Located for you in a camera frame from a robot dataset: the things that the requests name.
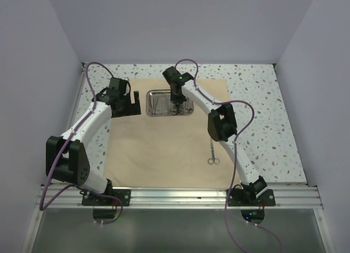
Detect steel forceps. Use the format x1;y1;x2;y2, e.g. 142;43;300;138
152;96;163;115

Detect steel surgical scissors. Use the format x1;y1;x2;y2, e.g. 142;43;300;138
207;139;220;164

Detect beige cloth wrap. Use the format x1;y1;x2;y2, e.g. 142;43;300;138
104;78;240;189

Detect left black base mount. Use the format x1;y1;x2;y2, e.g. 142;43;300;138
79;189;131;207

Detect steel instrument tray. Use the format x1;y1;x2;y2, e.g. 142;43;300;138
146;90;194;117

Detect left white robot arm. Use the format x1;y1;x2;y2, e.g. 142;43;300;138
45;77;141;205

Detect left aluminium side rail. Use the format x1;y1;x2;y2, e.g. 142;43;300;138
65;62;86;131

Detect aluminium front rail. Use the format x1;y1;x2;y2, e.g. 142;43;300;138
37;183;323;209

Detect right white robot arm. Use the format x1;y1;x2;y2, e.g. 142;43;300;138
162;66;267;205

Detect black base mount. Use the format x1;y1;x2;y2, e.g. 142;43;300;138
79;189;131;207
226;185;276;207

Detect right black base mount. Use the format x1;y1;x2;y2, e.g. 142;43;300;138
226;185;276;207

